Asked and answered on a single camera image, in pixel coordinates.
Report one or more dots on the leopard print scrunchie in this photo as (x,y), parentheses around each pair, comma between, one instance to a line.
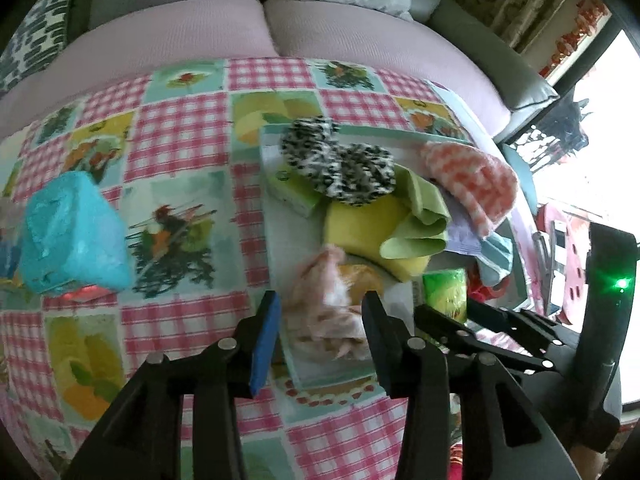
(354,174)

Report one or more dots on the grey sofa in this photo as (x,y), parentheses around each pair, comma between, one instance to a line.
(442,43)

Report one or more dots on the pink white striped towel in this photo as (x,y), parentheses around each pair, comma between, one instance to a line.
(483,184)

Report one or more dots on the black white patterned cushion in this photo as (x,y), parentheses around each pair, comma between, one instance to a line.
(38,40)

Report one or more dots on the teal wipes pack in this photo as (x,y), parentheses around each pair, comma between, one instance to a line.
(73,241)

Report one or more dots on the green tissue pack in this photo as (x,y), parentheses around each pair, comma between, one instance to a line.
(286,185)
(445,292)

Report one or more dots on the light green cloth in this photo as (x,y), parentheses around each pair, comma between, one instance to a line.
(422,231)

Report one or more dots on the teal stool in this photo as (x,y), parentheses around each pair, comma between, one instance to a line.
(525,175)

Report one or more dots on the gold round pouch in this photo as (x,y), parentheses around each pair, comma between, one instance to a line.
(360,279)

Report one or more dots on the patchwork tablecloth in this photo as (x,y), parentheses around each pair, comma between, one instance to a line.
(176,153)

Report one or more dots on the red pink pipe-cleaner toy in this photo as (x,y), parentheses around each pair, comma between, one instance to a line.
(476,290)

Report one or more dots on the clear gift box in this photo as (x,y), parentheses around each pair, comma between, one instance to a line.
(11,241)

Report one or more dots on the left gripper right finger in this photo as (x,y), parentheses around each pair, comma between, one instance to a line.
(387,338)

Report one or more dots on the purple wipes packet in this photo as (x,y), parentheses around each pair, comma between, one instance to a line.
(462,239)

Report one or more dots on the blue face mask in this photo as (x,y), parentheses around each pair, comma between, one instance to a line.
(495,260)

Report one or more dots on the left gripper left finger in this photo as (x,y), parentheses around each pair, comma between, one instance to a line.
(255,339)

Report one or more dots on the yellow sponge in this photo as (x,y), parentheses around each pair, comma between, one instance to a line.
(360,231)

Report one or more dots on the red perforated stool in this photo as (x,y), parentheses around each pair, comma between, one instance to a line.
(567,237)

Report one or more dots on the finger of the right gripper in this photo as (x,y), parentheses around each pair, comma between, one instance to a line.
(527,328)
(459,339)

